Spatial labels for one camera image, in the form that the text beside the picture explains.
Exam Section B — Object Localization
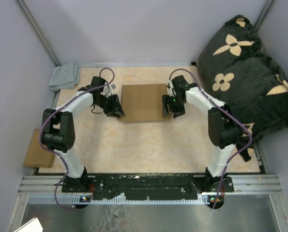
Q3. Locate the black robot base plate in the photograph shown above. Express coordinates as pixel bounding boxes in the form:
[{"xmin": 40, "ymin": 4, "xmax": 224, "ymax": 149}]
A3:
[{"xmin": 62, "ymin": 173, "xmax": 234, "ymax": 209}]

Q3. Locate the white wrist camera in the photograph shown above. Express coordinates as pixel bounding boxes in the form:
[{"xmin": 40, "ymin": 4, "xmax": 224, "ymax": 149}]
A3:
[
  {"xmin": 103, "ymin": 84, "xmax": 116, "ymax": 97},
  {"xmin": 167, "ymin": 80, "xmax": 176, "ymax": 97}
]

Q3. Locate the white paper sheet corner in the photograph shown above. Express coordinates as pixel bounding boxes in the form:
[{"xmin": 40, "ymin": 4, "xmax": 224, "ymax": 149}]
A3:
[{"xmin": 15, "ymin": 217, "xmax": 44, "ymax": 232}]

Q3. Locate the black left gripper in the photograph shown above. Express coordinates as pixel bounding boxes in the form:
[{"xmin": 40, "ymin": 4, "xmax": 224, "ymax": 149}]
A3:
[{"xmin": 94, "ymin": 94, "xmax": 125, "ymax": 118}]

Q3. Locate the black flower pattern pillow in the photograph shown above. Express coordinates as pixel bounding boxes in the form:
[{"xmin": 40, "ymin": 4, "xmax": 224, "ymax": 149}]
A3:
[{"xmin": 194, "ymin": 15, "xmax": 288, "ymax": 161}]

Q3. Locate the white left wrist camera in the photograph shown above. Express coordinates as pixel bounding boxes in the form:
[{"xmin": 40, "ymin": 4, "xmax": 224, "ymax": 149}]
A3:
[{"xmin": 103, "ymin": 84, "xmax": 116, "ymax": 97}]

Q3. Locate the aluminium rail front frame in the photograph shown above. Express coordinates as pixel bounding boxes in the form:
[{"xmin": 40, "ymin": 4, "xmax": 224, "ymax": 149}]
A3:
[{"xmin": 8, "ymin": 174, "xmax": 288, "ymax": 232}]

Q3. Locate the small brown cardboard piece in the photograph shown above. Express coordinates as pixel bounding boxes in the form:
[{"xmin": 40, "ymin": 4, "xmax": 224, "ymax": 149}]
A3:
[{"xmin": 23, "ymin": 129, "xmax": 55, "ymax": 168}]

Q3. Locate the brown cardboard box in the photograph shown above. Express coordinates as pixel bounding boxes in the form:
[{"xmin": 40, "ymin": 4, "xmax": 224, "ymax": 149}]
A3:
[{"xmin": 118, "ymin": 84, "xmax": 172, "ymax": 122}]

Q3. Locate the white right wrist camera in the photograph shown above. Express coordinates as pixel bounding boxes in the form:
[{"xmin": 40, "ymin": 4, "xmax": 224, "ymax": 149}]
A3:
[{"xmin": 167, "ymin": 80, "xmax": 176, "ymax": 97}]

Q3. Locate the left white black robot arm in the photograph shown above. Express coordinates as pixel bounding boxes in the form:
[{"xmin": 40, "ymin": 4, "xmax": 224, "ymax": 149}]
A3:
[{"xmin": 40, "ymin": 76, "xmax": 125, "ymax": 192}]

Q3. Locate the right grey aluminium frame post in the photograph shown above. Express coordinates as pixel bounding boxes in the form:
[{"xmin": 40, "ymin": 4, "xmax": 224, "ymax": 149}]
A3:
[{"xmin": 254, "ymin": 0, "xmax": 276, "ymax": 31}]

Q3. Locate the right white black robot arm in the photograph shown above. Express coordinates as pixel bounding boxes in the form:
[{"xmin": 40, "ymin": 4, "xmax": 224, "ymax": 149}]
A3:
[{"xmin": 162, "ymin": 75, "xmax": 243, "ymax": 193}]

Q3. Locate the grey aluminium frame post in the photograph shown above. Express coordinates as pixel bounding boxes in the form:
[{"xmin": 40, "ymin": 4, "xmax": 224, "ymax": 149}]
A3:
[
  {"xmin": 254, "ymin": 0, "xmax": 276, "ymax": 31},
  {"xmin": 15, "ymin": 0, "xmax": 61, "ymax": 67}
]

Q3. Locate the light blue folded cloth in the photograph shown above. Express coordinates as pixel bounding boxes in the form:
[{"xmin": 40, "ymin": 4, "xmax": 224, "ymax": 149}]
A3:
[{"xmin": 48, "ymin": 62, "xmax": 80, "ymax": 91}]

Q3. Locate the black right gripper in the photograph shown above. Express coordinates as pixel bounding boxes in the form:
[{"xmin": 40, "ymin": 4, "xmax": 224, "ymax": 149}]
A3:
[{"xmin": 162, "ymin": 94, "xmax": 186, "ymax": 118}]

